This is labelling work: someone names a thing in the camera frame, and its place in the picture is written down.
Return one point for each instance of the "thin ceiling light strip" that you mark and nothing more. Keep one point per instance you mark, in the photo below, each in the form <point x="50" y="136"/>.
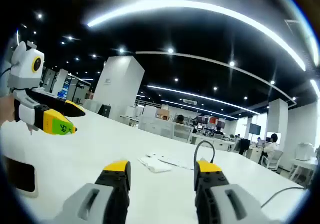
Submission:
<point x="200" y="97"/>

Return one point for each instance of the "wide curved ceiling light strip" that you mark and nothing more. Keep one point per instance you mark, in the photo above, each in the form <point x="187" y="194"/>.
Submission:
<point x="200" y="7"/>

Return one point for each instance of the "white side table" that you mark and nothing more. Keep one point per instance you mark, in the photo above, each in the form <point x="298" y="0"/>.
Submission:
<point x="302" y="165"/>

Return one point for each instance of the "person's left hand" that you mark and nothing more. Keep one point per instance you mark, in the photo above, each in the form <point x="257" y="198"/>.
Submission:
<point x="7" y="108"/>

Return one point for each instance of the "white mesh office chair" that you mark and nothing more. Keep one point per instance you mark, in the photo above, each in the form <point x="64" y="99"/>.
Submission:
<point x="182" y="132"/>

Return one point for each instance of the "white box appliance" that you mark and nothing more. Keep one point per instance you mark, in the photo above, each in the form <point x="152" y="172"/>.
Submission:
<point x="305" y="151"/>

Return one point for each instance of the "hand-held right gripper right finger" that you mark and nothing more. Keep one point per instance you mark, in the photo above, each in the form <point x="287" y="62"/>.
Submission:
<point x="215" y="199"/>

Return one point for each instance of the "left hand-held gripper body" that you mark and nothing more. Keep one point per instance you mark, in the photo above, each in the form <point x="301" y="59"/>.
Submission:
<point x="23" y="68"/>

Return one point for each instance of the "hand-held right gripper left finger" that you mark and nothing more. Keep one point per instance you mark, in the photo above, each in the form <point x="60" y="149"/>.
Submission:
<point x="110" y="199"/>

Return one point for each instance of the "dark wall monitor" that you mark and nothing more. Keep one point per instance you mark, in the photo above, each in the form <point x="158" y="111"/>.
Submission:
<point x="255" y="128"/>

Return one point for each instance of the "black square device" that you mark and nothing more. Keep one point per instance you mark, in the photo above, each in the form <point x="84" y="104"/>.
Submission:
<point x="103" y="111"/>

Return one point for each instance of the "white USB port socket panel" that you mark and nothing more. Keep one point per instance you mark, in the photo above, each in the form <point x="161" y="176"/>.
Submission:
<point x="155" y="165"/>

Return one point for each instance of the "white square pillar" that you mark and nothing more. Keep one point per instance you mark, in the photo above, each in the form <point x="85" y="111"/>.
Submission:
<point x="117" y="83"/>
<point x="277" y="118"/>

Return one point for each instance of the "black device with white frame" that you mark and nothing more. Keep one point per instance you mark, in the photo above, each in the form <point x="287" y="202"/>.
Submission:
<point x="20" y="175"/>

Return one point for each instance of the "white desk desktop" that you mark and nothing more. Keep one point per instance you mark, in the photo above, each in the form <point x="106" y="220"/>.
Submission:
<point x="100" y="146"/>

